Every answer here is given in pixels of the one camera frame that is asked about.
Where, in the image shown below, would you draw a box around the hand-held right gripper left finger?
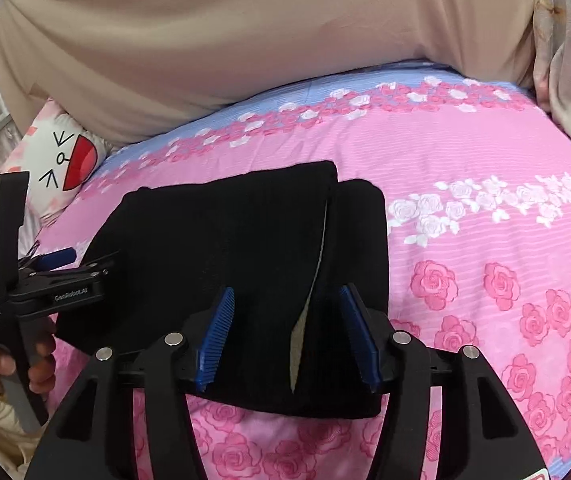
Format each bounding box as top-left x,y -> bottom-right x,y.
24,287 -> 236,480

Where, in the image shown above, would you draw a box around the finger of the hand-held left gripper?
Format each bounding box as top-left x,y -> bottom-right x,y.
83,251 -> 120,281
28,246 -> 77,268

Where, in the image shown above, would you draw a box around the black pants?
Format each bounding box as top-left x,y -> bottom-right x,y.
56,160 -> 391,420

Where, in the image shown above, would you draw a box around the white cartoon face pillow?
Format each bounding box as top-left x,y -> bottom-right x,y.
8,99 -> 114,233

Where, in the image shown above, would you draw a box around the person's left forearm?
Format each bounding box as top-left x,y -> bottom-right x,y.
0,382 -> 39,468

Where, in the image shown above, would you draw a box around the pink floral bedsheet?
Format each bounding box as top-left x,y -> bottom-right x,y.
8,62 -> 571,480

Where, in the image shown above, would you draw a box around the beige padded headboard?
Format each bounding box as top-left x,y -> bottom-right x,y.
0,0 -> 541,148

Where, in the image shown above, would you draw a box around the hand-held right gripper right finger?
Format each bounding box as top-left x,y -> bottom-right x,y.
339,284 -> 549,480

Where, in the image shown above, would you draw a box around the person's left hand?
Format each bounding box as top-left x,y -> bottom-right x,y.
0,332 -> 57,396

